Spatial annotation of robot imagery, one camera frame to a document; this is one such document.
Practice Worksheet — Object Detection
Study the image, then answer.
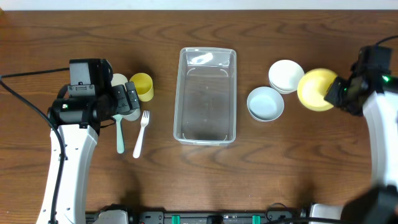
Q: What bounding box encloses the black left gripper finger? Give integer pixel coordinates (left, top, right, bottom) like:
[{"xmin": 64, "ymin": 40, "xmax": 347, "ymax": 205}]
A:
[
  {"xmin": 113, "ymin": 85, "xmax": 130, "ymax": 114},
  {"xmin": 125, "ymin": 82, "xmax": 140, "ymax": 110}
]

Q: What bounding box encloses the yellow plastic cup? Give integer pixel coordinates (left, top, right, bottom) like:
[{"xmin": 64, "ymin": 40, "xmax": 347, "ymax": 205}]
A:
[{"xmin": 129, "ymin": 73, "xmax": 154, "ymax": 102}]

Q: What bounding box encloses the white plastic cup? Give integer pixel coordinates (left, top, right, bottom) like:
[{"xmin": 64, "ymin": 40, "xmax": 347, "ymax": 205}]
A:
[{"xmin": 111, "ymin": 73, "xmax": 141, "ymax": 121}]

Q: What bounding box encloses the yellow plastic bowl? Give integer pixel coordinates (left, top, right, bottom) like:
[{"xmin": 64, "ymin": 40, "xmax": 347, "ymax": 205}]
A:
[{"xmin": 297, "ymin": 68, "xmax": 337, "ymax": 111}]

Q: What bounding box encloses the white plastic fork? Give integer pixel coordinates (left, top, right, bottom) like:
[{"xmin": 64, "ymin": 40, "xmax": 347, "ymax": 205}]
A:
[{"xmin": 132, "ymin": 110, "xmax": 150, "ymax": 159}]

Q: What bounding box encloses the light green plastic spoon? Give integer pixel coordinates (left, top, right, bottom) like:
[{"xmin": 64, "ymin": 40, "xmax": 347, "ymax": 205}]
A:
[{"xmin": 113, "ymin": 114, "xmax": 125, "ymax": 154}]

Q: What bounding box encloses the white plastic bowl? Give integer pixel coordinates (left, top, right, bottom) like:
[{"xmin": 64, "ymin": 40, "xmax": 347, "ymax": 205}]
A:
[{"xmin": 268, "ymin": 60, "xmax": 305, "ymax": 94}]

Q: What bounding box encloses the light blue plastic bowl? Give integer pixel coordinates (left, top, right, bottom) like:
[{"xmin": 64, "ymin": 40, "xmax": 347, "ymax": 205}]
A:
[{"xmin": 246, "ymin": 86, "xmax": 285, "ymax": 122}]

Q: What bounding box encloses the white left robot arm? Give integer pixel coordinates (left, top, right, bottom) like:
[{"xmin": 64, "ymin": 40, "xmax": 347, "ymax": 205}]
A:
[{"xmin": 36, "ymin": 82, "xmax": 138, "ymax": 224}]

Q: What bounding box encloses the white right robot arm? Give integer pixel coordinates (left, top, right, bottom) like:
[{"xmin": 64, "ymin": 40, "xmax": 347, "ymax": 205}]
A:
[{"xmin": 307, "ymin": 62, "xmax": 397, "ymax": 223}]

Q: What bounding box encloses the clear plastic container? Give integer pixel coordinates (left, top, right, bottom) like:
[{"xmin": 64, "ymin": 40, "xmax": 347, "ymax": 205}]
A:
[{"xmin": 174, "ymin": 47, "xmax": 237, "ymax": 146}]

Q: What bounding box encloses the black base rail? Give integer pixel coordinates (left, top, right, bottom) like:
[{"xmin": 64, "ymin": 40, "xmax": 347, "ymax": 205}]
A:
[{"xmin": 85, "ymin": 204, "xmax": 343, "ymax": 224}]

